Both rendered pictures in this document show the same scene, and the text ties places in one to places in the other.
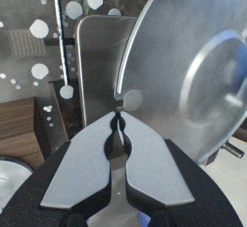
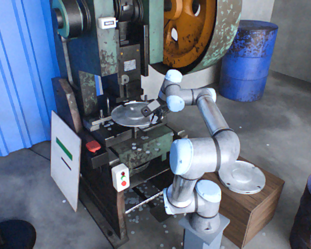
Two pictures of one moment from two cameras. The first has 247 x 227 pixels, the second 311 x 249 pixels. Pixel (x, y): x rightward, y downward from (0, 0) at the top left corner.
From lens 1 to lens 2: 1.40 m
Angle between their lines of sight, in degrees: 22
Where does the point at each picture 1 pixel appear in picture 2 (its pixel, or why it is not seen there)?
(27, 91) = not seen: hidden behind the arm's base
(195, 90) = (140, 116)
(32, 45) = (160, 210)
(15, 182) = (231, 169)
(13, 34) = (160, 219)
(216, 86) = (136, 113)
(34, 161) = not seen: hidden behind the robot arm
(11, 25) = (158, 240)
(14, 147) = (211, 178)
